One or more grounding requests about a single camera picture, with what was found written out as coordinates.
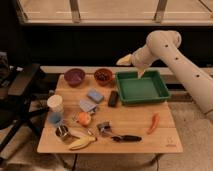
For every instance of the wooden folding table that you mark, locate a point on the wooden folding table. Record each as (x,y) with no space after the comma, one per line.
(130,120)

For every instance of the blue plastic cup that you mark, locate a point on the blue plastic cup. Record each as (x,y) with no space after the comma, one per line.
(55,119)

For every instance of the black handled can opener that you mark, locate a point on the black handled can opener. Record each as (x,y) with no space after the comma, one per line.
(105,130)

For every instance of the yellow banana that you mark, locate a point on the yellow banana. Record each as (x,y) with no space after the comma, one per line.
(81,143)

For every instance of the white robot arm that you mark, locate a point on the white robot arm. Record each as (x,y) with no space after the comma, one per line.
(164,45)

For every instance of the white paper cup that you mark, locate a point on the white paper cup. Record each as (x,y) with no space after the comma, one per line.
(55,103)

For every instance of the orange fruit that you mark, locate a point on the orange fruit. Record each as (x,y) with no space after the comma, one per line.
(83,118)

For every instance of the black office chair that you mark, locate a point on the black office chair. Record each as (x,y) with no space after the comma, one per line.
(16,97)

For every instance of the light blue folded cloth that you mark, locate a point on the light blue folded cloth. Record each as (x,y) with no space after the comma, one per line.
(87,106)

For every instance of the black rectangular block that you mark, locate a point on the black rectangular block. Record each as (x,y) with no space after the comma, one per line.
(113,99)

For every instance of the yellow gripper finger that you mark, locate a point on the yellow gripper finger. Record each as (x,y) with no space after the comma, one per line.
(124,61)
(141,73)

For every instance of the purple bowl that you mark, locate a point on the purple bowl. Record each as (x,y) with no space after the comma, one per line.
(74,77)

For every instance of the brown bowl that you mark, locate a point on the brown bowl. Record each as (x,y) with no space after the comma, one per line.
(103,76)

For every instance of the metal measuring cup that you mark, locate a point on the metal measuring cup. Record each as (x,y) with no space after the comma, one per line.
(63,133)

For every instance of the green plastic tray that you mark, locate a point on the green plastic tray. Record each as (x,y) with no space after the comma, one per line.
(150,88)

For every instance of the orange carrot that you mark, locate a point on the orange carrot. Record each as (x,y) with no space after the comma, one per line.
(155,121)

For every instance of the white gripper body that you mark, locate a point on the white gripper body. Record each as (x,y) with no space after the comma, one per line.
(142,58)

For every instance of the blue sponge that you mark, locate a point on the blue sponge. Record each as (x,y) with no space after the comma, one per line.
(95,96)

